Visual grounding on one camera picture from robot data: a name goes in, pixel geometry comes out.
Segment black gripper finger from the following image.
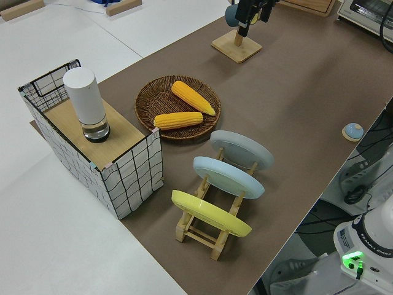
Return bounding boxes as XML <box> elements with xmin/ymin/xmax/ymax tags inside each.
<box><xmin>238</xmin><ymin>20</ymin><xmax>251</xmax><ymax>38</ymax></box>
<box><xmin>260</xmin><ymin>6</ymin><xmax>274</xmax><ymax>23</ymax></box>

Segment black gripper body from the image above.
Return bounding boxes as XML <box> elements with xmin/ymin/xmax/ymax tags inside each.
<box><xmin>238</xmin><ymin>0</ymin><xmax>279</xmax><ymax>23</ymax></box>

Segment white water bottle glass base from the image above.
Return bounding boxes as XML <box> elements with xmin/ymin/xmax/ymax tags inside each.
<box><xmin>63</xmin><ymin>68</ymin><xmax>111</xmax><ymax>144</ymax></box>

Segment dark blue mug yellow inside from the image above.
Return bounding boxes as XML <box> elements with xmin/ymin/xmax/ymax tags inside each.
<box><xmin>225</xmin><ymin>3</ymin><xmax>260</xmax><ymax>28</ymax></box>

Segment wooden mug rack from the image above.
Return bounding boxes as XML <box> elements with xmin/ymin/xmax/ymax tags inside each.
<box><xmin>211</xmin><ymin>26</ymin><xmax>263</xmax><ymax>65</ymax></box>

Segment light wooden cabinet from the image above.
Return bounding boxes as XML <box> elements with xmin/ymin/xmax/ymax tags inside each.
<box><xmin>278</xmin><ymin>0</ymin><xmax>337</xmax><ymax>17</ymax></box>

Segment brown table mat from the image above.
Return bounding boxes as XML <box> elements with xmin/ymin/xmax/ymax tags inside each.
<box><xmin>29</xmin><ymin>0</ymin><xmax>393</xmax><ymax>295</ymax></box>

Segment yellow corn cob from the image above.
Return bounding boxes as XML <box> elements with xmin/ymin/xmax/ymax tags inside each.
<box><xmin>171</xmin><ymin>81</ymin><xmax>216</xmax><ymax>117</ymax></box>
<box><xmin>153</xmin><ymin>111</ymin><xmax>204</xmax><ymax>132</ymax></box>

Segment white toaster oven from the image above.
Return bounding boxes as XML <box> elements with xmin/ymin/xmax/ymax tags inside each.
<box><xmin>335</xmin><ymin>0</ymin><xmax>393</xmax><ymax>38</ymax></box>

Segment grey plate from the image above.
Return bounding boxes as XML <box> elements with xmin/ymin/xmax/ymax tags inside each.
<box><xmin>210</xmin><ymin>130</ymin><xmax>274</xmax><ymax>172</ymax></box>

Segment brown wicker basket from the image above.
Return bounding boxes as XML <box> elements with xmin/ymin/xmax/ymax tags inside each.
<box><xmin>134</xmin><ymin>75</ymin><xmax>222</xmax><ymax>143</ymax></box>

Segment light wooden block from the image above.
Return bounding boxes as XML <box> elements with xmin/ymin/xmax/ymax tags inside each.
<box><xmin>105</xmin><ymin>0</ymin><xmax>143</xmax><ymax>17</ymax></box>
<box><xmin>0</xmin><ymin>0</ymin><xmax>45</xmax><ymax>22</ymax></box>

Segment small blue bell wooden base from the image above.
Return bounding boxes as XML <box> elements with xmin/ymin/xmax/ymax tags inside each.
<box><xmin>341</xmin><ymin>122</ymin><xmax>365</xmax><ymax>143</ymax></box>

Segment light blue plate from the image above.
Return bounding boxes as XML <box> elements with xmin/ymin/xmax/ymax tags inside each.
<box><xmin>193</xmin><ymin>156</ymin><xmax>265</xmax><ymax>200</ymax></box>

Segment grey power strip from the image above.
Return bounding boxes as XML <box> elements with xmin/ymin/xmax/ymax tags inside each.
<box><xmin>338</xmin><ymin>155</ymin><xmax>381</xmax><ymax>192</ymax></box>

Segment yellow plate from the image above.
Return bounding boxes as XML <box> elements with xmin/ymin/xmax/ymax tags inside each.
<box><xmin>171</xmin><ymin>189</ymin><xmax>253</xmax><ymax>238</ymax></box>

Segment wooden plate rack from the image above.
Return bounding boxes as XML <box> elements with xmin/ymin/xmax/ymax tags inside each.
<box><xmin>175</xmin><ymin>147</ymin><xmax>259</xmax><ymax>261</ymax></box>

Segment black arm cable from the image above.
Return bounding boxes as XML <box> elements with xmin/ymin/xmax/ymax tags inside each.
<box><xmin>379</xmin><ymin>0</ymin><xmax>393</xmax><ymax>55</ymax></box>

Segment wire grid shelf wooden boards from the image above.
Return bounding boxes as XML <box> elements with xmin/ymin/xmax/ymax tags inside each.
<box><xmin>17</xmin><ymin>58</ymin><xmax>164</xmax><ymax>221</ymax></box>

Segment black coiled floor cable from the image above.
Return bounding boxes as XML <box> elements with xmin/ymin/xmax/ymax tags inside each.
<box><xmin>343</xmin><ymin>185</ymin><xmax>374</xmax><ymax>205</ymax></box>

